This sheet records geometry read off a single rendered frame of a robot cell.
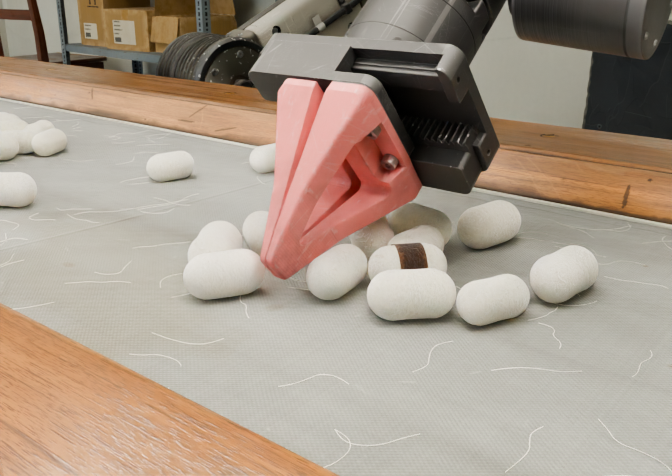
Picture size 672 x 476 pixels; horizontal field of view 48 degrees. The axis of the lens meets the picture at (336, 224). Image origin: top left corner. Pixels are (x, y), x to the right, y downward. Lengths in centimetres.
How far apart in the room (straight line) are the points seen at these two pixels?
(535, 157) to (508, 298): 20
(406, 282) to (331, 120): 7
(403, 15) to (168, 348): 17
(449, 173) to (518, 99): 231
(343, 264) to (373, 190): 4
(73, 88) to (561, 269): 61
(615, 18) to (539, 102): 226
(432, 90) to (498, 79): 236
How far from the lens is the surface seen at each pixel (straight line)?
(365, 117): 30
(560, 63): 255
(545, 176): 47
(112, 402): 20
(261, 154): 51
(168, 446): 19
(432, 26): 34
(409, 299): 29
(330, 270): 30
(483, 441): 23
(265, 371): 26
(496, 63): 266
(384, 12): 34
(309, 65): 32
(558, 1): 35
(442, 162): 32
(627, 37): 35
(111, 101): 76
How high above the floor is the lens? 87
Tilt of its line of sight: 18 degrees down
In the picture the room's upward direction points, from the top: straight up
